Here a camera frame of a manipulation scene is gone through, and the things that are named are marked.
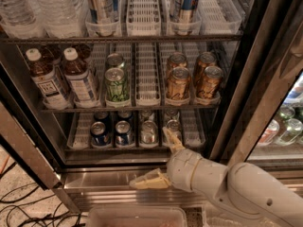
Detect rear left gold can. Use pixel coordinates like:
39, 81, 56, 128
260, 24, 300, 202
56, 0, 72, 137
166, 51, 187, 77

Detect front green can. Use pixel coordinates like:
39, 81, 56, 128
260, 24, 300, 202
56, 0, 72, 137
105, 67, 130, 102

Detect rear left blue can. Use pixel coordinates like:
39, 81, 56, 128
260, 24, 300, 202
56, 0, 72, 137
94, 112, 112, 131

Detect right clear plastic bin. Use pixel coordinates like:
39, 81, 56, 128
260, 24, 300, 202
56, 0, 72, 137
202, 201, 254, 227

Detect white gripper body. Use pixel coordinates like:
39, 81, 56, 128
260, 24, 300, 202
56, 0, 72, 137
167, 148, 227, 197

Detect middle wire shelf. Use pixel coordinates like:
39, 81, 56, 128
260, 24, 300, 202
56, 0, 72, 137
41, 104, 219, 114

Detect rear right silver can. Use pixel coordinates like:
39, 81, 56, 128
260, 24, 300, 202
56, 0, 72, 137
164, 109, 180, 123

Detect left tall silver blue can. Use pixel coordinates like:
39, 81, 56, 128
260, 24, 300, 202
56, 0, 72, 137
87, 0, 119, 37

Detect rear right gold can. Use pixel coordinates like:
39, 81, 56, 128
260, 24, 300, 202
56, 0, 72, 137
193, 52, 217, 86

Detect top wire shelf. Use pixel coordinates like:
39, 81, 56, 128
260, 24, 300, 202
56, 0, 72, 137
0, 34, 242, 44

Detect left clear water bottle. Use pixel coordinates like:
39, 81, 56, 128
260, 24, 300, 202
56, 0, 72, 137
0, 0, 45, 39

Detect gold can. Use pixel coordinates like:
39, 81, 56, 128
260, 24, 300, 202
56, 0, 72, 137
167, 67, 191, 100
196, 66, 223, 99
166, 51, 187, 77
193, 52, 217, 86

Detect tea bottle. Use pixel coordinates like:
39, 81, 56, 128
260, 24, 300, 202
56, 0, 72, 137
26, 48, 69, 110
63, 47, 98, 106

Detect silver 7up can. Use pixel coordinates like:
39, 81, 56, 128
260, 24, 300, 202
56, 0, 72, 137
140, 120, 158, 144

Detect front left blue can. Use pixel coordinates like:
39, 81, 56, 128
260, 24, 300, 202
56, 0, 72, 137
90, 122, 111, 146

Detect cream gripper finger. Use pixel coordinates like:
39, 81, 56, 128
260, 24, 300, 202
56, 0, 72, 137
162, 127, 185, 153
129, 168, 171, 189

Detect front right gold can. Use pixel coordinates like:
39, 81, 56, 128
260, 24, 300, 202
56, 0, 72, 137
196, 66, 223, 99

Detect red white can behind glass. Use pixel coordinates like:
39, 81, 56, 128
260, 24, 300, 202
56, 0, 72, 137
258, 119, 279, 146

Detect front left gold can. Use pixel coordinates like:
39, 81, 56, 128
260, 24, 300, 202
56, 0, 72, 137
167, 67, 191, 100

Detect left clear plastic bin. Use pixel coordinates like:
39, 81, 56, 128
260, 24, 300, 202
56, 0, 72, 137
85, 205, 187, 227

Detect right clear water bottle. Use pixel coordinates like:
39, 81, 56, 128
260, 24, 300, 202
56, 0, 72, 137
38, 0, 82, 39

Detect green can behind glass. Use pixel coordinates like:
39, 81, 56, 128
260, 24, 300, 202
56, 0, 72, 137
275, 118, 303, 146

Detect clear plastic bin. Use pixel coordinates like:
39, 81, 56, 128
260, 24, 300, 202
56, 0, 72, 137
202, 201, 254, 227
85, 205, 187, 227

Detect clear water bottle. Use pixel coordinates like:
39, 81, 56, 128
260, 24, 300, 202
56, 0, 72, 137
0, 0, 45, 39
38, 0, 82, 39

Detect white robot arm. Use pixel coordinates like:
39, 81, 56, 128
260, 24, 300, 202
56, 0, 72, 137
130, 128, 303, 227

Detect wire shelf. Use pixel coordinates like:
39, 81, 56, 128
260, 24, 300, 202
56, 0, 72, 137
41, 104, 219, 114
0, 34, 242, 44

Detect right tall silver blue can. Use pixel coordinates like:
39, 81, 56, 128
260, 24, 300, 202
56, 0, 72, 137
169, 0, 199, 35

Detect front right silver can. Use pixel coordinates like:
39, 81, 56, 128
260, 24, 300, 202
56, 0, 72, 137
163, 119, 182, 145

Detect black floor cables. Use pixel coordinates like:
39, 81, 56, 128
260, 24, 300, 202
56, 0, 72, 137
0, 161, 88, 227

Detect left front tea bottle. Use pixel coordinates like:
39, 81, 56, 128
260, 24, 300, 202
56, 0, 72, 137
26, 48, 69, 110

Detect tall silver blue can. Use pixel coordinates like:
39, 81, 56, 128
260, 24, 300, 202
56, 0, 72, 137
87, 0, 119, 37
169, 0, 199, 35

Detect stainless steel display fridge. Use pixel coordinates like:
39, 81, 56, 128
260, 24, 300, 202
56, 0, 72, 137
1, 0, 303, 212

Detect right front tea bottle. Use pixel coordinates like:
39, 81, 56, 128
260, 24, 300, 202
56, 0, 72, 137
63, 47, 98, 106

